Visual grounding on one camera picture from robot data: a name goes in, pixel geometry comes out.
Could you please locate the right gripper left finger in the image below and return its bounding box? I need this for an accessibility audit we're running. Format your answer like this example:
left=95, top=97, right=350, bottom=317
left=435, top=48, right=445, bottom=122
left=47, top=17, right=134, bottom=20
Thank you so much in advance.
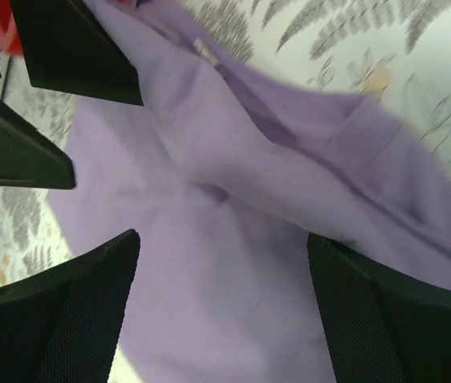
left=0, top=230, right=140, bottom=382

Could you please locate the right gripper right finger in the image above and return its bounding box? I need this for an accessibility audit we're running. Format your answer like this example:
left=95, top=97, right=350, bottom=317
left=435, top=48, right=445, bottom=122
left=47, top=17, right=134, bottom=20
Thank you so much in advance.
left=307, top=234, right=451, bottom=383

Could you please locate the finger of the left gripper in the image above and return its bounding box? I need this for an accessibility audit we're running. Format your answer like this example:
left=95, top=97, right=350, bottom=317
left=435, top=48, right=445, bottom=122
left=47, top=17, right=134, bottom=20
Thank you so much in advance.
left=10, top=0, right=143, bottom=105
left=0, top=101, right=76, bottom=190

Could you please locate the purple t shirt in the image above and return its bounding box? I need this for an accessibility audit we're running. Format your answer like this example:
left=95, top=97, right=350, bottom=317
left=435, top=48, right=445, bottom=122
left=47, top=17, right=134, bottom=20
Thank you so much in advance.
left=48, top=1, right=451, bottom=382

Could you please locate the floral table mat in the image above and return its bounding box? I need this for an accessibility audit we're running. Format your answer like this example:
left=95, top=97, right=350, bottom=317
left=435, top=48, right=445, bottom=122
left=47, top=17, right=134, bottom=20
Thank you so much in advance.
left=0, top=1, right=451, bottom=382

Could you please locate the red plastic bin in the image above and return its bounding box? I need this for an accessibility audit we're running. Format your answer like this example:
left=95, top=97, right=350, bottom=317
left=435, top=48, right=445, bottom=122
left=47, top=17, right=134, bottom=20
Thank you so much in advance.
left=0, top=0, right=23, bottom=57

